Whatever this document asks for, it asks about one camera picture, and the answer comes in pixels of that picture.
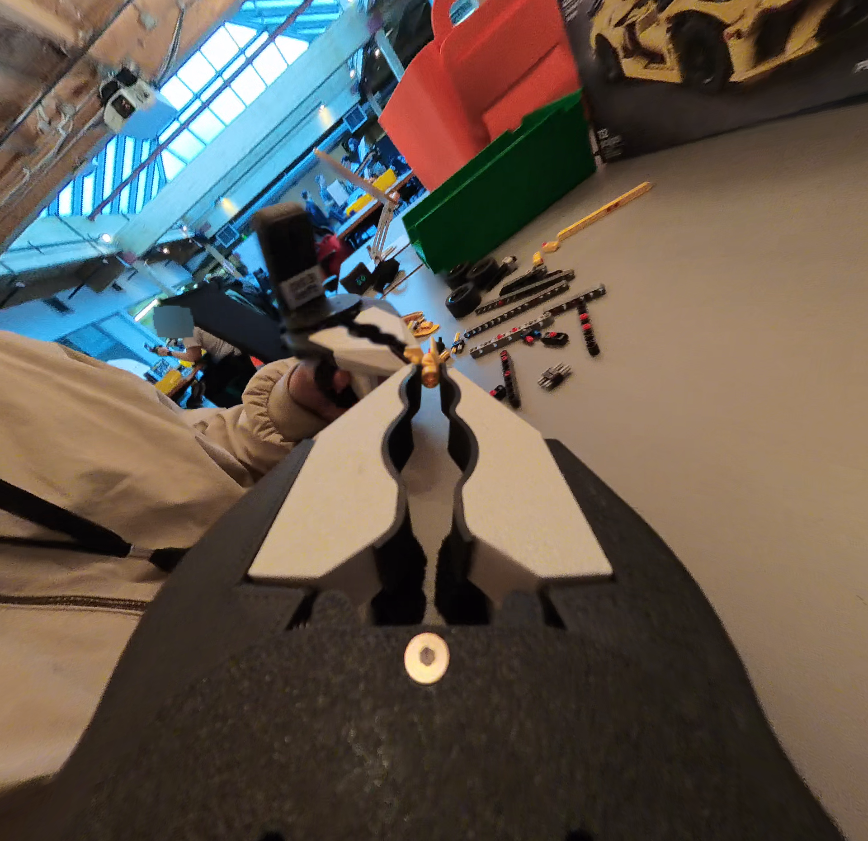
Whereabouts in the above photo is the black shoulder strap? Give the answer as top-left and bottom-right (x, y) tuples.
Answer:
(0, 478), (187, 571)

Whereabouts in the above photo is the person's left forearm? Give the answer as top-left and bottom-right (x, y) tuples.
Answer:
(183, 358), (320, 489)

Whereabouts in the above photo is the ceiling mounted device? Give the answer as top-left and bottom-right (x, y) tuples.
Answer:
(98, 68), (157, 133)

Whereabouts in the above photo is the thin orange rod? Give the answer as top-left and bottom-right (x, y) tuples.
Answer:
(380, 241), (416, 293)

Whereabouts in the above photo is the grey desk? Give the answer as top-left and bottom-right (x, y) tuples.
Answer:
(387, 102), (868, 841)

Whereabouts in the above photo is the dark toy car box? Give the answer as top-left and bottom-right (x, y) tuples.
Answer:
(549, 0), (868, 164)

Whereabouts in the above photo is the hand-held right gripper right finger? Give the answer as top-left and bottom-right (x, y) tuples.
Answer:
(439, 365), (613, 624)

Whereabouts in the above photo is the person's left hand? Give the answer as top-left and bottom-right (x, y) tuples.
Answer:
(288, 361), (355, 421)

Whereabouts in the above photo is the black double toy beam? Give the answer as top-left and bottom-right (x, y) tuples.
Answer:
(498, 268), (576, 298)

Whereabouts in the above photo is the red plastic tote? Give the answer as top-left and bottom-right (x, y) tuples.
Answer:
(378, 0), (583, 192)

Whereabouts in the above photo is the wooden desk lamp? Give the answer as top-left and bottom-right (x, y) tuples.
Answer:
(313, 148), (402, 293)

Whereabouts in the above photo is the green storage bin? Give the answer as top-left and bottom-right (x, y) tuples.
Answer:
(401, 90), (598, 274)

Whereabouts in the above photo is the long yellow toy beam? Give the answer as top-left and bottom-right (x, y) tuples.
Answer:
(556, 182), (653, 241)

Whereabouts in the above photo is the dark grey long toy beam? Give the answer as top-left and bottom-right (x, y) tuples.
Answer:
(463, 312), (543, 340)

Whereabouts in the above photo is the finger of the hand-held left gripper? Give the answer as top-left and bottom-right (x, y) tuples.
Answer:
(309, 327), (412, 399)
(361, 300), (417, 355)

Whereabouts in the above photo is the short grey beam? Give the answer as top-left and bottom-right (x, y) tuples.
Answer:
(546, 283), (606, 316)

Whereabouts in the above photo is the light grey long toy beam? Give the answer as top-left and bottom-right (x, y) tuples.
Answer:
(469, 315), (553, 360)

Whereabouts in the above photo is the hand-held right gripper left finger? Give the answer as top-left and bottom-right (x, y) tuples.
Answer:
(250, 365), (420, 624)

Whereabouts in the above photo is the yellow beam assembly with pins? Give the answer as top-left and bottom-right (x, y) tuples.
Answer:
(407, 335), (452, 387)

